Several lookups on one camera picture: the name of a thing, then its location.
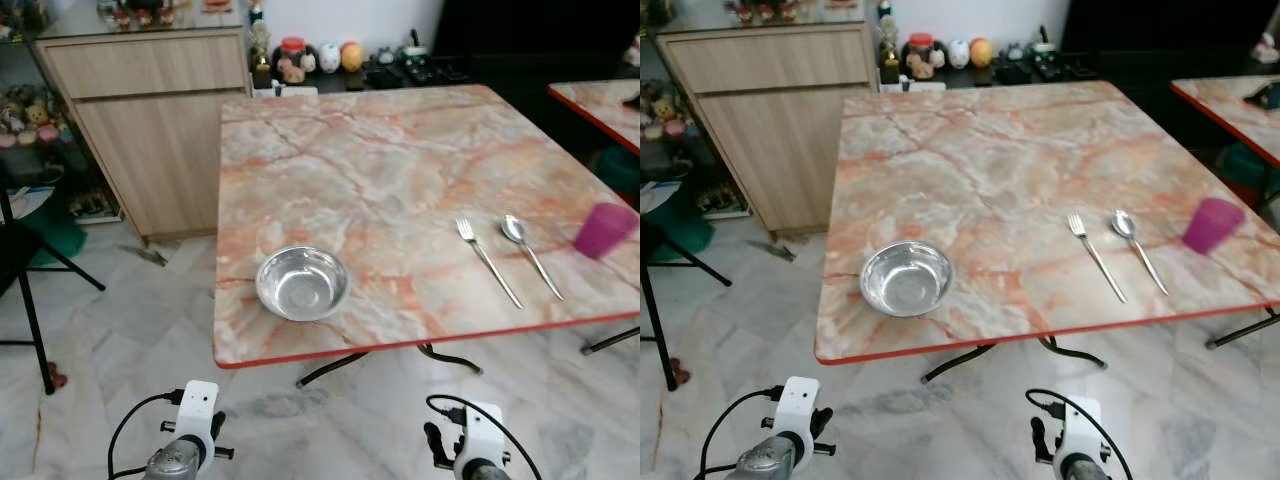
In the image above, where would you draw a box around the silver metal spoon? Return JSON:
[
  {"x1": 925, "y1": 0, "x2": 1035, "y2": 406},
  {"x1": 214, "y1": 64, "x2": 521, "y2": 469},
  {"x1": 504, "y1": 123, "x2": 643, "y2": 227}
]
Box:
[
  {"x1": 501, "y1": 214, "x2": 565, "y2": 302},
  {"x1": 1111, "y1": 209, "x2": 1170, "y2": 297}
]

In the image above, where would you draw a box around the teal plastic bin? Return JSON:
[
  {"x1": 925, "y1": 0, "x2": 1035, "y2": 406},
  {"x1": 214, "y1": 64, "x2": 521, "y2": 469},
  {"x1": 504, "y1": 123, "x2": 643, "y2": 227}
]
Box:
[
  {"x1": 600, "y1": 148, "x2": 641, "y2": 196},
  {"x1": 1218, "y1": 143, "x2": 1280, "y2": 206}
]

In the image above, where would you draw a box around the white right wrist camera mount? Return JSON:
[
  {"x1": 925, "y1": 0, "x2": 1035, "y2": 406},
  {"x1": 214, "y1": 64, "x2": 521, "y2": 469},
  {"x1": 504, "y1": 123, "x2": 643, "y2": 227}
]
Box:
[
  {"x1": 458, "y1": 402, "x2": 506, "y2": 471},
  {"x1": 1058, "y1": 397, "x2": 1104, "y2": 466}
]

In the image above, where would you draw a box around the small stainless steel bowl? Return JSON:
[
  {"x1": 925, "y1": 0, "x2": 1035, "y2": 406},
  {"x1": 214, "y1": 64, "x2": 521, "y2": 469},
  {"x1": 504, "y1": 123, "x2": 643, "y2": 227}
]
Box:
[
  {"x1": 859, "y1": 240, "x2": 955, "y2": 318},
  {"x1": 255, "y1": 245, "x2": 351, "y2": 323}
]

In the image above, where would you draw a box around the glass display shelf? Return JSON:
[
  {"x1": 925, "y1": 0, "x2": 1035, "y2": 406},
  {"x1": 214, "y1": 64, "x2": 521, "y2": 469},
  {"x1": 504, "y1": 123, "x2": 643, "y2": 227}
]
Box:
[
  {"x1": 0, "y1": 0, "x2": 121, "y2": 221},
  {"x1": 640, "y1": 0, "x2": 746, "y2": 216}
]

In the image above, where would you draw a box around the green plastic bin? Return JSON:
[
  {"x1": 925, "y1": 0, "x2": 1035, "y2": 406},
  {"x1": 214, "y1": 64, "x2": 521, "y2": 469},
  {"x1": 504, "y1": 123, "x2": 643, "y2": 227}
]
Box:
[
  {"x1": 25, "y1": 195, "x2": 89, "y2": 266},
  {"x1": 650, "y1": 185, "x2": 717, "y2": 263}
]

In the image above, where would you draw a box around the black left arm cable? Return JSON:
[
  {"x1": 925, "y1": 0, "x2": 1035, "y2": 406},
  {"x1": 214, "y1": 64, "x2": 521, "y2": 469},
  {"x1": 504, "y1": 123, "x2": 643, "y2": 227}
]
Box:
[
  {"x1": 697, "y1": 386, "x2": 786, "y2": 480},
  {"x1": 107, "y1": 390, "x2": 189, "y2": 480}
]

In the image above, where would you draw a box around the black metal table leg frame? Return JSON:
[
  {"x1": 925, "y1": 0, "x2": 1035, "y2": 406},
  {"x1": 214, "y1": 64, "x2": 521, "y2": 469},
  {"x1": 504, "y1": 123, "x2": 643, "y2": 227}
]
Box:
[
  {"x1": 582, "y1": 326, "x2": 641, "y2": 356},
  {"x1": 1205, "y1": 308, "x2": 1280, "y2": 349},
  {"x1": 920, "y1": 335, "x2": 1108, "y2": 384},
  {"x1": 296, "y1": 342, "x2": 483, "y2": 389}
]

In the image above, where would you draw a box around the silver metal fork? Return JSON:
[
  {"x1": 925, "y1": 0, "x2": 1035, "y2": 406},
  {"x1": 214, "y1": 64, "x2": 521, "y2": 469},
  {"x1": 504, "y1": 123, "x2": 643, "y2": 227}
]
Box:
[
  {"x1": 456, "y1": 218, "x2": 525, "y2": 310},
  {"x1": 1067, "y1": 213, "x2": 1128, "y2": 304}
]

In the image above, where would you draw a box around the light wooden cabinet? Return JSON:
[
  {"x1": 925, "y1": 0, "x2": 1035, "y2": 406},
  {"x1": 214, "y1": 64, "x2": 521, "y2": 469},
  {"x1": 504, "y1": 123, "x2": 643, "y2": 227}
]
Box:
[
  {"x1": 35, "y1": 28, "x2": 251, "y2": 241},
  {"x1": 657, "y1": 25, "x2": 879, "y2": 239}
]

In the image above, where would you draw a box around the black television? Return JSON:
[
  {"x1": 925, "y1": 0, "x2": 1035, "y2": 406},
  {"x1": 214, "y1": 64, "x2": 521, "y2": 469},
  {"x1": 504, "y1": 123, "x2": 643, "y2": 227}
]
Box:
[
  {"x1": 1060, "y1": 0, "x2": 1280, "y2": 56},
  {"x1": 432, "y1": 0, "x2": 641, "y2": 61}
]

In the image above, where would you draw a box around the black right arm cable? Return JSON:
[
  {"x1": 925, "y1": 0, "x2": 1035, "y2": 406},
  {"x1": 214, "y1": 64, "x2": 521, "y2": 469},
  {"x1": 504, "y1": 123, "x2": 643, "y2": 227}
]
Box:
[
  {"x1": 1026, "y1": 388, "x2": 1136, "y2": 480},
  {"x1": 427, "y1": 393, "x2": 546, "y2": 480}
]

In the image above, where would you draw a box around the glass jar with red lid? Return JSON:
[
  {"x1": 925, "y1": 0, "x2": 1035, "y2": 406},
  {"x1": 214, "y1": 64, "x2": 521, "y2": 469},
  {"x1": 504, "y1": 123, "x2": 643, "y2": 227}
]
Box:
[
  {"x1": 903, "y1": 33, "x2": 936, "y2": 81},
  {"x1": 276, "y1": 37, "x2": 307, "y2": 84}
]

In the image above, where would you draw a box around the dark green mug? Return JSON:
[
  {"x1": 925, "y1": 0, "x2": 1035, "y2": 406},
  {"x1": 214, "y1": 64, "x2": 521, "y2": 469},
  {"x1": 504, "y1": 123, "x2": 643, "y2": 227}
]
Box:
[
  {"x1": 400, "y1": 30, "x2": 433, "y2": 81},
  {"x1": 1030, "y1": 26, "x2": 1063, "y2": 79}
]

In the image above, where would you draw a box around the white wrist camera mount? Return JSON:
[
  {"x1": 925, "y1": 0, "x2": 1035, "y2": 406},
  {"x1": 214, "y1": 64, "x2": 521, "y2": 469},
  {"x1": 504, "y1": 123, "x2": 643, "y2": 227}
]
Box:
[
  {"x1": 1058, "y1": 397, "x2": 1104, "y2": 466},
  {"x1": 458, "y1": 402, "x2": 506, "y2": 471},
  {"x1": 178, "y1": 380, "x2": 221, "y2": 456},
  {"x1": 775, "y1": 376, "x2": 821, "y2": 451}
]

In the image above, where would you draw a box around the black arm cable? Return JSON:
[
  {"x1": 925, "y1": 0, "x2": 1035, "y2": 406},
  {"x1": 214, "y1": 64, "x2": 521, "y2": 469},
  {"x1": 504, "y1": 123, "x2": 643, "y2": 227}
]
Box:
[
  {"x1": 1026, "y1": 388, "x2": 1136, "y2": 480},
  {"x1": 697, "y1": 386, "x2": 786, "y2": 480},
  {"x1": 107, "y1": 390, "x2": 189, "y2": 480},
  {"x1": 427, "y1": 393, "x2": 546, "y2": 480}
]

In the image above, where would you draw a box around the purple plastic cup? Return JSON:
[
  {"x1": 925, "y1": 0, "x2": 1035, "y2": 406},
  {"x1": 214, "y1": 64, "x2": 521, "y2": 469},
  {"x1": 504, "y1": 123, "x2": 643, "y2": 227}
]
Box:
[
  {"x1": 1182, "y1": 196, "x2": 1247, "y2": 256},
  {"x1": 573, "y1": 202, "x2": 639, "y2": 261}
]

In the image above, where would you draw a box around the black folding chair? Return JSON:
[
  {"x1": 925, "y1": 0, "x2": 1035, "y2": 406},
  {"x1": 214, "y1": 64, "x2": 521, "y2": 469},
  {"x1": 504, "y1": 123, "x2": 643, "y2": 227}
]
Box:
[
  {"x1": 640, "y1": 210, "x2": 733, "y2": 391},
  {"x1": 0, "y1": 185, "x2": 106, "y2": 396}
]

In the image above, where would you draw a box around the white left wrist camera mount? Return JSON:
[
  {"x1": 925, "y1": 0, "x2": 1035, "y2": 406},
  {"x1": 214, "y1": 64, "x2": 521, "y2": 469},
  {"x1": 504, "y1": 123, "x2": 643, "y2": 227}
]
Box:
[
  {"x1": 775, "y1": 376, "x2": 821, "y2": 451},
  {"x1": 178, "y1": 380, "x2": 221, "y2": 456}
]

